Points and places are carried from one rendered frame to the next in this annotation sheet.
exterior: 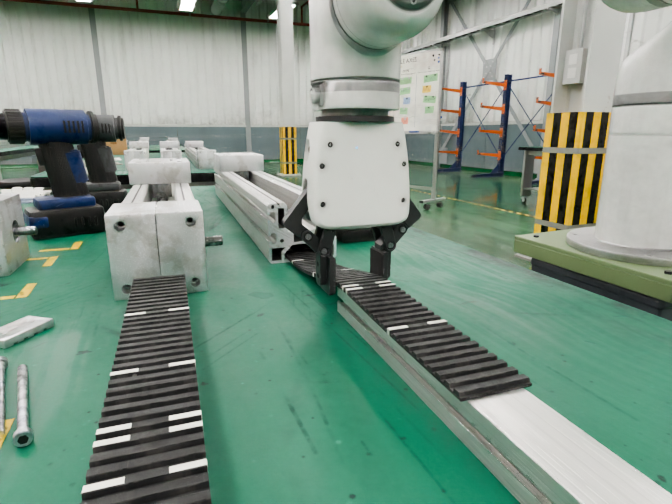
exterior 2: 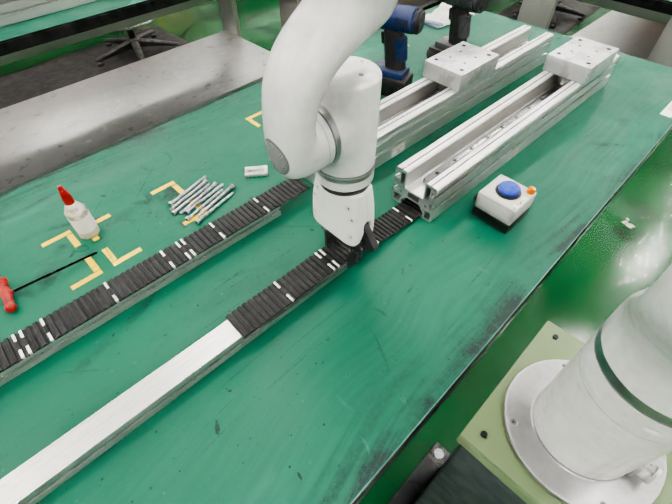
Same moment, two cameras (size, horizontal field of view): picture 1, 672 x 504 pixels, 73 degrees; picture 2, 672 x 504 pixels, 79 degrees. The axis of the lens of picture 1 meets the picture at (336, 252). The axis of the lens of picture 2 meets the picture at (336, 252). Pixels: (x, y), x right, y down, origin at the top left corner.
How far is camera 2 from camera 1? 65 cm
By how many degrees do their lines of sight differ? 64
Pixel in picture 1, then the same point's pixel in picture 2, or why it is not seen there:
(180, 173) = (453, 81)
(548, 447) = (204, 344)
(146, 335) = (240, 214)
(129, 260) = not seen: hidden behind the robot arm
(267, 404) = (236, 266)
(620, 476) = (194, 362)
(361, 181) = (329, 213)
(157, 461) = (172, 257)
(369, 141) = (332, 198)
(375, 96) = (324, 181)
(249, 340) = (283, 238)
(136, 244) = not seen: hidden behind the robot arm
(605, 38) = not seen: outside the picture
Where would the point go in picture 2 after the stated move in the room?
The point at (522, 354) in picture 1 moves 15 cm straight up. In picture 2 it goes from (315, 344) to (311, 288)
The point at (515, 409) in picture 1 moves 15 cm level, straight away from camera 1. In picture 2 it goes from (225, 334) to (324, 334)
